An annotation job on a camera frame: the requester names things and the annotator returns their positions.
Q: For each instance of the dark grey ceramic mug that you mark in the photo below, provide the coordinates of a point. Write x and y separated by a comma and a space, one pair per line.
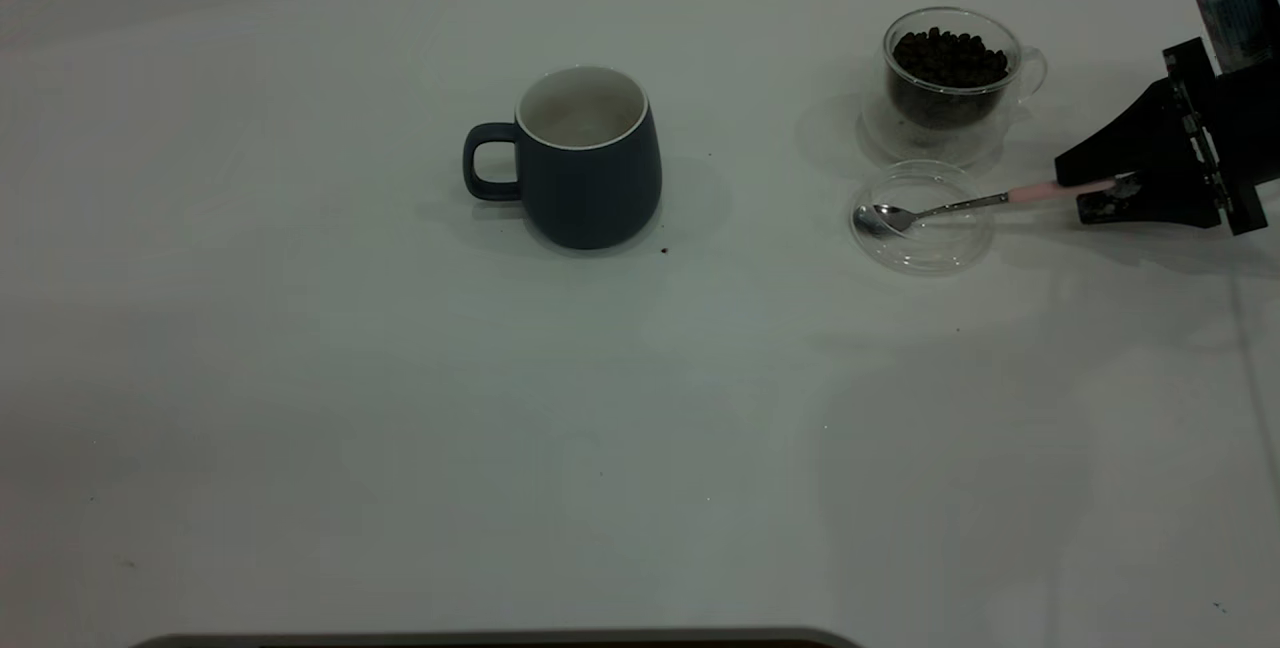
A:
590, 188

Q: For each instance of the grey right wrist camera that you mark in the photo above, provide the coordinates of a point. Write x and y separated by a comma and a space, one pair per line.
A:
1235, 13

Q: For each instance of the glass cup with coffee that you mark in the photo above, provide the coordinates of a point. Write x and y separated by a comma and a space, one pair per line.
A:
950, 68

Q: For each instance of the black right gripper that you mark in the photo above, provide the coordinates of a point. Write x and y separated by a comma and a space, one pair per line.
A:
1245, 128

